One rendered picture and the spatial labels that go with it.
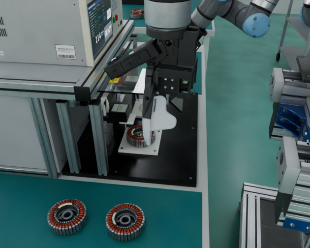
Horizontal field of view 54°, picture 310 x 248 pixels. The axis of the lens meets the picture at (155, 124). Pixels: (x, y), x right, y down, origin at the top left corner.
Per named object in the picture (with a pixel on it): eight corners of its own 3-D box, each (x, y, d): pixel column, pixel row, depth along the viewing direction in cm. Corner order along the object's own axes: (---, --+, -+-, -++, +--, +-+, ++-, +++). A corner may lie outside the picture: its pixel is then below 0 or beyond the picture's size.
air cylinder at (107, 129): (113, 134, 124) (112, 122, 120) (109, 145, 117) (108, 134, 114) (102, 133, 124) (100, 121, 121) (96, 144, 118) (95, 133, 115)
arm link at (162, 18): (138, 1, 45) (152, -10, 52) (139, 31, 48) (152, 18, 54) (187, 4, 43) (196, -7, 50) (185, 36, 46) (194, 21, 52)
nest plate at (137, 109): (167, 103, 145) (167, 100, 144) (164, 120, 132) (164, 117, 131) (136, 101, 146) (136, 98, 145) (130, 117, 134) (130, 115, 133)
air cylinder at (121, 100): (126, 104, 143) (125, 94, 140) (122, 112, 137) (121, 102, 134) (115, 103, 144) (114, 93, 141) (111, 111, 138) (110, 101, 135)
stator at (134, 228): (143, 208, 94) (142, 200, 92) (145, 240, 85) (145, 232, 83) (107, 211, 93) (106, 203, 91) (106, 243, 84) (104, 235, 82)
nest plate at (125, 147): (162, 132, 125) (162, 129, 124) (157, 155, 112) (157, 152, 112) (126, 129, 126) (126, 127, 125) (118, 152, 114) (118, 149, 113)
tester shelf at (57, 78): (134, 29, 141) (134, 19, 139) (91, 102, 85) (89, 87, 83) (45, 26, 146) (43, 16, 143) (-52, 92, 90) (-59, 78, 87)
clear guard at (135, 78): (185, 78, 112) (186, 64, 109) (181, 112, 93) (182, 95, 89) (100, 74, 116) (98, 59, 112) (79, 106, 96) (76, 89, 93)
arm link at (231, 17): (251, 35, 106) (226, 22, 102) (238, 26, 115) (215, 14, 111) (264, 14, 103) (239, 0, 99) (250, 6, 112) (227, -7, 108)
